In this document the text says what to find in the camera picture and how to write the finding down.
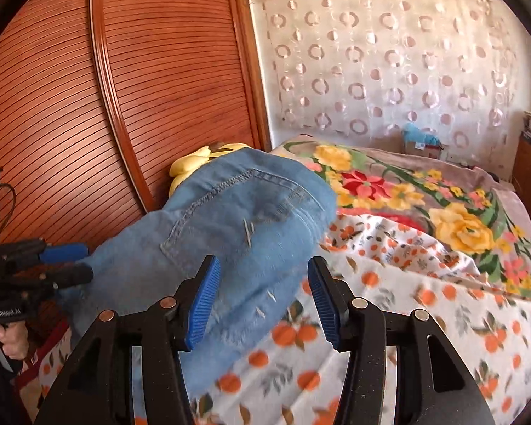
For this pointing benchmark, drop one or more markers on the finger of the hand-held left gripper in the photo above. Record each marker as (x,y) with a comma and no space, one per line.
(71,275)
(64,252)

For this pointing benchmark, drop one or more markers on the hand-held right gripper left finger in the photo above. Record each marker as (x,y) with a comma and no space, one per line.
(201,310)

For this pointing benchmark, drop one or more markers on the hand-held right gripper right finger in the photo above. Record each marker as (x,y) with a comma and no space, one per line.
(325,310)

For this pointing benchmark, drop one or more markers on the blue denim pants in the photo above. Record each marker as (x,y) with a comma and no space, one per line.
(230,212)

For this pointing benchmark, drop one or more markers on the person's left hand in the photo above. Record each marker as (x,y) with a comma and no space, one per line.
(15,341)

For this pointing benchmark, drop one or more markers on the orange-print white bed sheet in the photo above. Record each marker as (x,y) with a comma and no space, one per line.
(402,318)

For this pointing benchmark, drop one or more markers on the yellow plush toy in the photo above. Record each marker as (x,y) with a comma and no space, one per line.
(190,164)

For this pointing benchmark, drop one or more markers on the floral blanket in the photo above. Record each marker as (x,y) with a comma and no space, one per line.
(425,186)

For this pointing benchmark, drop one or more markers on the slatted wooden wardrobe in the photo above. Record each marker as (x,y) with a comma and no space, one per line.
(115,97)

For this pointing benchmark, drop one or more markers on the small cardboard box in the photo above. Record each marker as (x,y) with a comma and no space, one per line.
(425,150)

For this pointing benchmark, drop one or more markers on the sheer circle-pattern curtain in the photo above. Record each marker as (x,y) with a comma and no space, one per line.
(380,62)

